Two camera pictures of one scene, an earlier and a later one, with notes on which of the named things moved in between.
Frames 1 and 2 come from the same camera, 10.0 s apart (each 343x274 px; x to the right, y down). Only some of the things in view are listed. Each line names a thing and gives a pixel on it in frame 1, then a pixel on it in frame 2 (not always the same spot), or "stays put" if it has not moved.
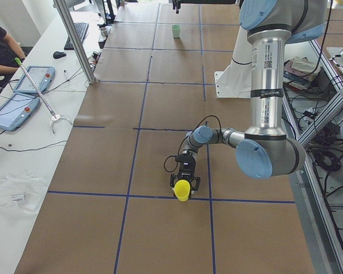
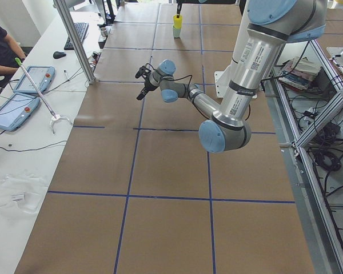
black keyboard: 82,28 stays put
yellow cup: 181,189 to 178,21
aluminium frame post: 76,39 stays put
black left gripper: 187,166 to 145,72
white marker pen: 66,74 stays put
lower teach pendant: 14,112 stays put
